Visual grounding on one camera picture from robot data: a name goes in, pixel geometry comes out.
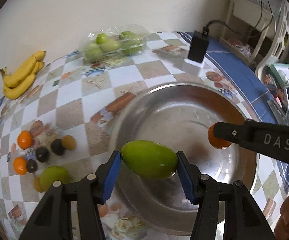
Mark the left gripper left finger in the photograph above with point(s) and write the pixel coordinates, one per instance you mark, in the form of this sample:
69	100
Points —
51	218

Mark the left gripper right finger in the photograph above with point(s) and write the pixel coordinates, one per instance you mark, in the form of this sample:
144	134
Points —
243	217

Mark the tan longan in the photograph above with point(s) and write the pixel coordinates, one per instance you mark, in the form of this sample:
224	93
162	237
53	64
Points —
38	185
68	142

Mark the round green fruit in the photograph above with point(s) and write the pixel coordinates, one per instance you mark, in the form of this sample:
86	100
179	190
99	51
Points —
52	174

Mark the black plum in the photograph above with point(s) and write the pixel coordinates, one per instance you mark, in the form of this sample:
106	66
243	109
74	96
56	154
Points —
31	166
57	148
42	154

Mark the orange tangerine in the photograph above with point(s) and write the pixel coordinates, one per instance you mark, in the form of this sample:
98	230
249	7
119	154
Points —
25	140
217	142
19	165

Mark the large green mango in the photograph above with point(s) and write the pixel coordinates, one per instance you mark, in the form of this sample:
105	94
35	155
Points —
149	159

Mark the person right hand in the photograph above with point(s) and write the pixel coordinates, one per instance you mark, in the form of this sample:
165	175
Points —
281	230

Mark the checkered vinyl tablecloth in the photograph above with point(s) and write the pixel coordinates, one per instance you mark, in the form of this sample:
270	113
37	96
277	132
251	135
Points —
67	93

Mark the white adapter base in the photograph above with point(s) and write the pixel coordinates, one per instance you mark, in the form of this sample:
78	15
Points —
188	62

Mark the white plastic chair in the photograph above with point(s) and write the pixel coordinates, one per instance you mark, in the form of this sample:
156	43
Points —
273	43

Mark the black power adapter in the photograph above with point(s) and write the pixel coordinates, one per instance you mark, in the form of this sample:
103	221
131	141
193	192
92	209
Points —
199	45

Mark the yellow banana bunch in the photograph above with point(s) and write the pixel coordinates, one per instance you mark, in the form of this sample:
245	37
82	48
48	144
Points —
16	84

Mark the clear plastic fruit box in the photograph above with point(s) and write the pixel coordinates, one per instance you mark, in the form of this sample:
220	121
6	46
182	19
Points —
114	43

